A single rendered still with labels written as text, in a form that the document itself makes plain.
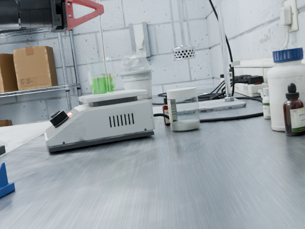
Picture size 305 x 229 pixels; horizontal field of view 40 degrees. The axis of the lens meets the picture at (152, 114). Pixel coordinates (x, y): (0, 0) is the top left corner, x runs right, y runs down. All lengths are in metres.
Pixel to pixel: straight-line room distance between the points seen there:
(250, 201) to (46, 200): 0.22
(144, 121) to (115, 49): 2.46
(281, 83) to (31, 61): 2.42
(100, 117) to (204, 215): 0.44
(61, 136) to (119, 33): 2.50
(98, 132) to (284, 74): 0.33
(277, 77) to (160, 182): 0.30
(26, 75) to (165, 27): 1.07
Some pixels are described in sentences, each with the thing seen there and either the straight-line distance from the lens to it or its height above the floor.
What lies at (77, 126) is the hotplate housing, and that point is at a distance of 0.76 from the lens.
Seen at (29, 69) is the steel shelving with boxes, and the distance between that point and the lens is 2.98.
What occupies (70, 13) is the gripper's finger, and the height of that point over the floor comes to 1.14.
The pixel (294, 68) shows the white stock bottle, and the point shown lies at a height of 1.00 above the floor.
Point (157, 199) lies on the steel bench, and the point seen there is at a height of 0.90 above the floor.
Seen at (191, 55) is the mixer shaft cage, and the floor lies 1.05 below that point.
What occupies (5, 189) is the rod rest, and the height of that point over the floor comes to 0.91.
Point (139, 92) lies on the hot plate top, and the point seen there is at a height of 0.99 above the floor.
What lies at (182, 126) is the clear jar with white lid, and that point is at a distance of 0.80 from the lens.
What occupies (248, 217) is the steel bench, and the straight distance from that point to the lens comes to 0.35.
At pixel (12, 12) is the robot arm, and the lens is 0.78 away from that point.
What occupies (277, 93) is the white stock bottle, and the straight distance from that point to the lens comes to 0.70.
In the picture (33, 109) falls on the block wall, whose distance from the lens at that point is 3.36.
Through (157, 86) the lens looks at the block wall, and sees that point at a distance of 3.20.
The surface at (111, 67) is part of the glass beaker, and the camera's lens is 0.80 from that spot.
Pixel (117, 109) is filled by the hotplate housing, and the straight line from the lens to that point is 0.77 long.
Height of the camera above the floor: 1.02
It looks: 6 degrees down
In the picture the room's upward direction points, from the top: 7 degrees counter-clockwise
